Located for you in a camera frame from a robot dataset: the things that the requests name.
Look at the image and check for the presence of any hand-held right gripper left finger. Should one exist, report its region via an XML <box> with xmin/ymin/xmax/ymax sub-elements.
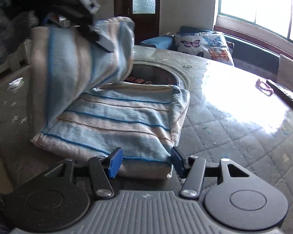
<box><xmin>43</xmin><ymin>147</ymin><xmax>124</xmax><ymax>199</ymax></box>

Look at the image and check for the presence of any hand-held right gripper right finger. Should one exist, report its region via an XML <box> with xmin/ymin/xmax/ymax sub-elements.
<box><xmin>170</xmin><ymin>146</ymin><xmax>249</xmax><ymax>199</ymax></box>

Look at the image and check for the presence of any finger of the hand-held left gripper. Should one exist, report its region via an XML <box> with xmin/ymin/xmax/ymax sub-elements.
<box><xmin>78</xmin><ymin>24</ymin><xmax>115</xmax><ymax>53</ymax></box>

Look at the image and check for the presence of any blue striped fleece garment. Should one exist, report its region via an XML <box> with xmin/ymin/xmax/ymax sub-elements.
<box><xmin>29</xmin><ymin>16</ymin><xmax>191</xmax><ymax>179</ymax></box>

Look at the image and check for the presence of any person's left forearm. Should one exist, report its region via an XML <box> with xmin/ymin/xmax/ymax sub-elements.
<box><xmin>0</xmin><ymin>0</ymin><xmax>41</xmax><ymax>66</ymax></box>

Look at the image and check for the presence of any dark wooden glass door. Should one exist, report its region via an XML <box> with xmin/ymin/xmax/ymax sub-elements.
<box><xmin>113</xmin><ymin>0</ymin><xmax>161</xmax><ymax>45</ymax></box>

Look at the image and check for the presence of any blue sofa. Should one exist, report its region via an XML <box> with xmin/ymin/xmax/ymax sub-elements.
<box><xmin>140</xmin><ymin>26</ymin><xmax>293</xmax><ymax>74</ymax></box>

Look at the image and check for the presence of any round inset cooker plate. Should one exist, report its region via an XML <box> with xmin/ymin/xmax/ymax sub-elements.
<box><xmin>98</xmin><ymin>62</ymin><xmax>193</xmax><ymax>95</ymax></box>

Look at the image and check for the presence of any white crumpled wrapper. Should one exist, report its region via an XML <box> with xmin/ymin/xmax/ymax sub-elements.
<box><xmin>7</xmin><ymin>77</ymin><xmax>24</xmax><ymax>91</ymax></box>

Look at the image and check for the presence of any butterfly print pillow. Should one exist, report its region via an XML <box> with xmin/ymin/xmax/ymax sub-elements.
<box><xmin>173</xmin><ymin>32</ymin><xmax>235</xmax><ymax>67</ymax></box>

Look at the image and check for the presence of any pink hair scrunchie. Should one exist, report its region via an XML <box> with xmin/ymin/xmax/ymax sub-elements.
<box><xmin>255</xmin><ymin>78</ymin><xmax>274</xmax><ymax>97</ymax></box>

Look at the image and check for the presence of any black remote control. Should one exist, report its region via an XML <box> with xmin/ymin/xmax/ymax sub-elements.
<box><xmin>266</xmin><ymin>79</ymin><xmax>293</xmax><ymax>110</ymax></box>

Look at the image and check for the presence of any grey pillow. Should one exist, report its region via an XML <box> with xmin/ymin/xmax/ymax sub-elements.
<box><xmin>277</xmin><ymin>54</ymin><xmax>293</xmax><ymax>88</ymax></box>

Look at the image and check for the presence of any window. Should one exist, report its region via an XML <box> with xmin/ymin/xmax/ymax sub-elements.
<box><xmin>213</xmin><ymin>0</ymin><xmax>293</xmax><ymax>49</ymax></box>

